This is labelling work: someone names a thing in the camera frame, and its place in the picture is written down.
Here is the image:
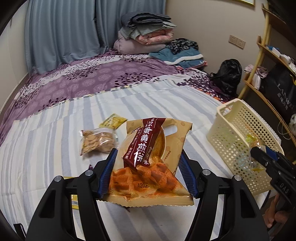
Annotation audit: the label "small yellow bibizan packet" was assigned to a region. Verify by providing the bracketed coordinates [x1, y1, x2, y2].
[99, 113, 127, 130]

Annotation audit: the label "clear bag round cookies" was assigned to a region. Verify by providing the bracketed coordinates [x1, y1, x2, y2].
[80, 128, 118, 156]

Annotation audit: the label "tan waffle snack bag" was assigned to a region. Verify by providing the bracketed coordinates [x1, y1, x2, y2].
[102, 117, 194, 207]

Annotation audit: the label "person right hand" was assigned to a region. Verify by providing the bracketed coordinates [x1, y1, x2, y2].
[263, 193, 290, 228]

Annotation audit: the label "wooden bamboo shelf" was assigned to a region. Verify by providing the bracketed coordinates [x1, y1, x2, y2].
[239, 4, 295, 147]

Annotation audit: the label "striped white grey blanket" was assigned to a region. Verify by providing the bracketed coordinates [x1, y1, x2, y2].
[1, 80, 232, 240]

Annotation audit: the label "gold yellow snack packet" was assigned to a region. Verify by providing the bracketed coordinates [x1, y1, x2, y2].
[63, 177, 80, 210]

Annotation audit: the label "folded pink grey quilts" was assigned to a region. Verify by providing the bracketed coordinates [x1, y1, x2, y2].
[113, 11, 177, 55]

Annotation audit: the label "black Lanwei shopping bag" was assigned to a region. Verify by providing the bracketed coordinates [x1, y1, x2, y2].
[259, 63, 295, 124]

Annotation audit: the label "purple floral bedsheet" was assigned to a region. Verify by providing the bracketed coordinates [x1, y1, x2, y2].
[1, 51, 230, 142]

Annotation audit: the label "blue leopard clothes pile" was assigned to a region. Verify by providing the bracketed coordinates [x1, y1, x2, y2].
[149, 38, 207, 69]

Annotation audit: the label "blue-grey curtain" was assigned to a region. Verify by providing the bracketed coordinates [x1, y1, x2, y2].
[25, 0, 166, 74]

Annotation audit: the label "cream perforated plastic basket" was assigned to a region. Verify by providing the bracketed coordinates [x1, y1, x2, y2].
[206, 98, 284, 196]

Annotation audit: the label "wall power socket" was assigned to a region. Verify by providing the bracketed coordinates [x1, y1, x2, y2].
[228, 35, 246, 49]

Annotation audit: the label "clear pack brown pastry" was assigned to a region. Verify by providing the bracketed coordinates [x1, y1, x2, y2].
[246, 134, 266, 173]

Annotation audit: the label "black smartphone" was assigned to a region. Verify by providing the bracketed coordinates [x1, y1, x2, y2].
[14, 223, 26, 240]

